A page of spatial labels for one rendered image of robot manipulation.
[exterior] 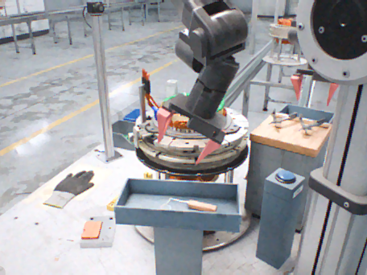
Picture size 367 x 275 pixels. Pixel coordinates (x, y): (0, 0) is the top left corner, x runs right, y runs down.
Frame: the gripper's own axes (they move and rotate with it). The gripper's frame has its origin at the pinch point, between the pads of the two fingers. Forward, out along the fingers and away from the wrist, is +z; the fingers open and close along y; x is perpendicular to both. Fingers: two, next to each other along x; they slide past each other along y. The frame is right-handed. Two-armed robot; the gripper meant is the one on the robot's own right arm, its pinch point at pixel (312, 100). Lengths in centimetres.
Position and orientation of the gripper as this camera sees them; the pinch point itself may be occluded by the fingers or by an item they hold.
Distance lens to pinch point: 103.2
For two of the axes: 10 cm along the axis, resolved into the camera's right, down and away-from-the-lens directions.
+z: 0.1, 9.0, 4.3
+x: -5.2, 3.7, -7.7
